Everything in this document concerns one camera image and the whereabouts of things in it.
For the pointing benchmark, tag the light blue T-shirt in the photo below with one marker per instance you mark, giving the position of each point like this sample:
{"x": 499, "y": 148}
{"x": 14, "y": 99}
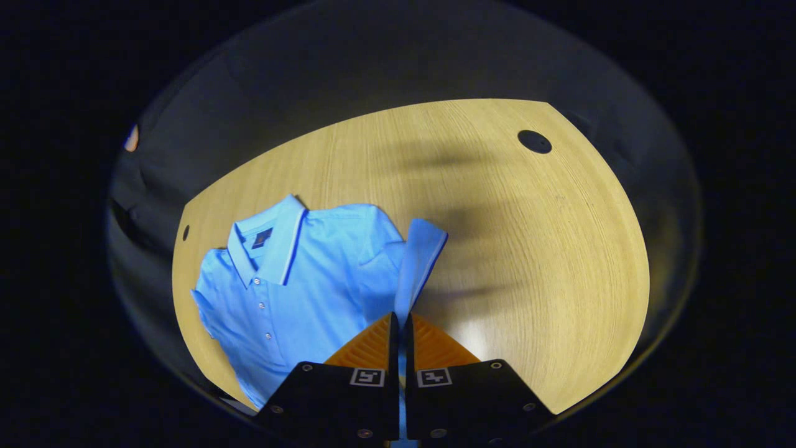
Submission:
{"x": 311, "y": 280}

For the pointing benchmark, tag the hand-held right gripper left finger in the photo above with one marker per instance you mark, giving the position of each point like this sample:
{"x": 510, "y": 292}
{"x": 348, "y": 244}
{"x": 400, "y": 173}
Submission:
{"x": 393, "y": 404}

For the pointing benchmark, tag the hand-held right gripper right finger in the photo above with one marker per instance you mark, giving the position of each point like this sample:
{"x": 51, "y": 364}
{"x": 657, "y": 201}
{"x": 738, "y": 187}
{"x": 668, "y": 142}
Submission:
{"x": 410, "y": 404}

